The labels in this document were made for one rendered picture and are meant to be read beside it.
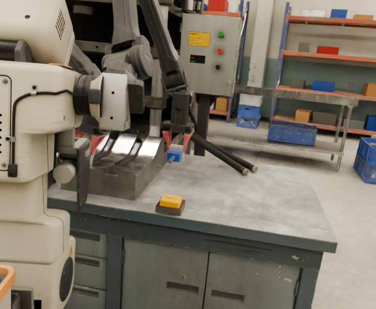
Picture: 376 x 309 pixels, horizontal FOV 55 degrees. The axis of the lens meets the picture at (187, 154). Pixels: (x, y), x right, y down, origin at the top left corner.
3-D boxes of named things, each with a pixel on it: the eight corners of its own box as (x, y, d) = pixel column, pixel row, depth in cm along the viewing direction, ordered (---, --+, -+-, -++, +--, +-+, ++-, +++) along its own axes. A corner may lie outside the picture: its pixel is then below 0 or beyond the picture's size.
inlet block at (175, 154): (176, 170, 116) (178, 154, 115) (161, 168, 117) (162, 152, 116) (183, 160, 129) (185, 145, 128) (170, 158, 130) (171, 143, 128)
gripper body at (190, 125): (165, 125, 127) (167, 104, 125) (194, 129, 126) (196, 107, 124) (161, 128, 121) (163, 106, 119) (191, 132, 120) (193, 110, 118)
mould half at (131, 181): (134, 200, 118) (136, 161, 114) (60, 189, 121) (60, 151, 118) (168, 159, 165) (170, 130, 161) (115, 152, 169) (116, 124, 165)
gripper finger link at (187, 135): (172, 148, 129) (173, 122, 127) (191, 151, 128) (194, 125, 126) (167, 152, 123) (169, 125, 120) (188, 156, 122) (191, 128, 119)
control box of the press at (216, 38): (210, 276, 216) (241, 16, 176) (161, 267, 220) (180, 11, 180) (214, 257, 237) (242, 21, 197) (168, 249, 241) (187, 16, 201)
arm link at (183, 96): (170, 89, 118) (187, 91, 117) (176, 87, 124) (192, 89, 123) (168, 110, 120) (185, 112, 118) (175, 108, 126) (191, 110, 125)
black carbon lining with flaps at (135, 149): (124, 172, 122) (125, 145, 120) (80, 166, 125) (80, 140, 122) (151, 148, 155) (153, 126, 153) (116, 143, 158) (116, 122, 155)
